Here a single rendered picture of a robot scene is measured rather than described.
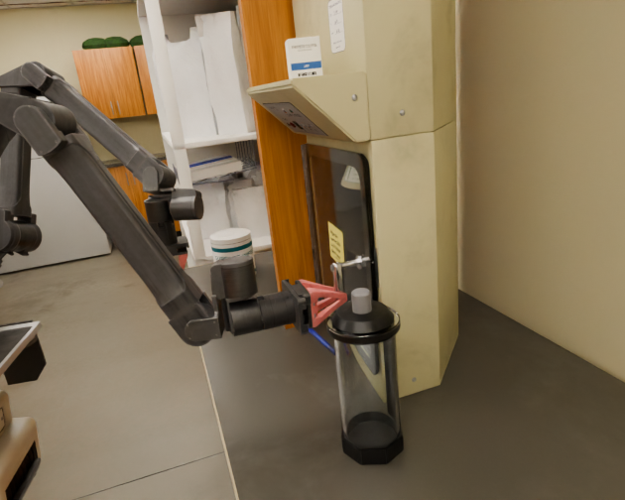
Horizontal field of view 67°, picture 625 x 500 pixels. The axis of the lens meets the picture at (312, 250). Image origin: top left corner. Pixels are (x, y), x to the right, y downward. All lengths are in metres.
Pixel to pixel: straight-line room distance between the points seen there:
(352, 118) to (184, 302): 0.38
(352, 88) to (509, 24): 0.51
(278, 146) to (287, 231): 0.20
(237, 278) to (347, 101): 0.32
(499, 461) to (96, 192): 0.72
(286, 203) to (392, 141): 0.41
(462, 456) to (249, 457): 0.34
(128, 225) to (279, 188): 0.42
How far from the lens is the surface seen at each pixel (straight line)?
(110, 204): 0.78
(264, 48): 1.08
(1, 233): 1.31
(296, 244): 1.13
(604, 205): 1.01
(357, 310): 0.69
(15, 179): 1.33
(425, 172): 0.80
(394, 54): 0.76
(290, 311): 0.79
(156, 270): 0.78
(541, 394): 0.97
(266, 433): 0.89
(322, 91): 0.71
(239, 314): 0.78
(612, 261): 1.02
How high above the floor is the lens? 1.49
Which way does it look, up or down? 18 degrees down
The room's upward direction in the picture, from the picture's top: 6 degrees counter-clockwise
